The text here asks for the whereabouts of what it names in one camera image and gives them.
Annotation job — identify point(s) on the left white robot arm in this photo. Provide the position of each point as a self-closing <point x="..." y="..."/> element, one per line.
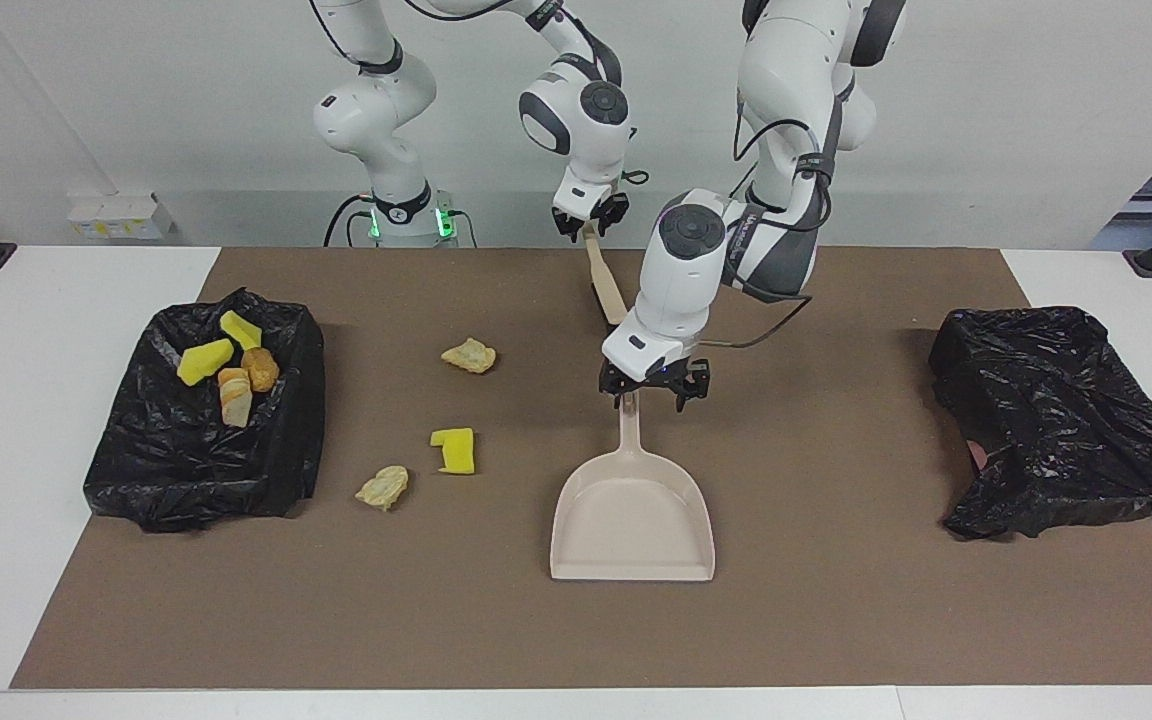
<point x="681" y="290"/>

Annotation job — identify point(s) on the brown table mat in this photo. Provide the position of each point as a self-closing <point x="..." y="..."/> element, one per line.
<point x="576" y="640"/>

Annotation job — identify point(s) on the beige plastic dustpan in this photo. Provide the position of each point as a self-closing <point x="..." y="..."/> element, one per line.
<point x="631" y="530"/>

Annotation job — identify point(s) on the beige paper ball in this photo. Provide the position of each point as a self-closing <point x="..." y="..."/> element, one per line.
<point x="468" y="356"/>
<point x="383" y="487"/>

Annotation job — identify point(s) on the notched yellow sponge block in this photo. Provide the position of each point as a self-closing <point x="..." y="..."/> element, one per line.
<point x="456" y="455"/>

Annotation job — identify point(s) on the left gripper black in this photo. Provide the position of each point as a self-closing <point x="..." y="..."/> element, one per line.
<point x="656" y="380"/>

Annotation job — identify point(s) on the chunky yellow sponge piece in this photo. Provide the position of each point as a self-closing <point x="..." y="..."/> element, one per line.
<point x="204" y="361"/>

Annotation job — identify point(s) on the yellow sponge wedge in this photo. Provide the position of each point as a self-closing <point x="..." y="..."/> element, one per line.
<point x="241" y="329"/>

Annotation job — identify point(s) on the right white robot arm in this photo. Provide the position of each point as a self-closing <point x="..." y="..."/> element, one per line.
<point x="586" y="120"/>

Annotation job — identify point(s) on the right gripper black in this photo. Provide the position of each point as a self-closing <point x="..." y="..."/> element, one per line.
<point x="596" y="208"/>

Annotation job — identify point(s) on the black bag lined bin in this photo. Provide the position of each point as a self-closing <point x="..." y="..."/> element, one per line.
<point x="186" y="460"/>
<point x="1056" y="420"/>

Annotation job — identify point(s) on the white wall socket box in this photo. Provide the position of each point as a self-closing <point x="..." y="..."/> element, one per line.
<point x="121" y="217"/>

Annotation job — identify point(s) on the brown bread roll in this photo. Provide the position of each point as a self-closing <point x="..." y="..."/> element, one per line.
<point x="261" y="370"/>

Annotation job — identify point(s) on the white beige foam chunk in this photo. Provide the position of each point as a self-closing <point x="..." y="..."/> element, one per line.
<point x="235" y="400"/>

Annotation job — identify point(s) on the beige hand brush black bristles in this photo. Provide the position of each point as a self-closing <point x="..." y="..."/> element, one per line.
<point x="604" y="285"/>

